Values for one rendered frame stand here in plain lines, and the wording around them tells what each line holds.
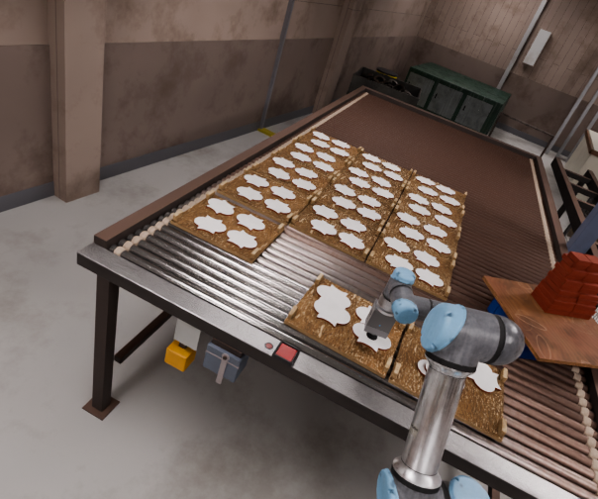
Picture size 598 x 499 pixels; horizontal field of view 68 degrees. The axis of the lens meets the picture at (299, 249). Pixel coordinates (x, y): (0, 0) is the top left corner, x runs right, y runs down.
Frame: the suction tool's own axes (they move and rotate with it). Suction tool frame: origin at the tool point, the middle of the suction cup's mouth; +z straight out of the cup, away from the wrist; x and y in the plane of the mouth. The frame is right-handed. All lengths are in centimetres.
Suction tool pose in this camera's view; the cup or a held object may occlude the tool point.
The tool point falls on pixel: (370, 338)
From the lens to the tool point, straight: 168.8
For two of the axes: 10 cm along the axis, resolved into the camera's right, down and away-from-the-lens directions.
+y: -9.4, -3.5, 0.3
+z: -2.8, 7.9, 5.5
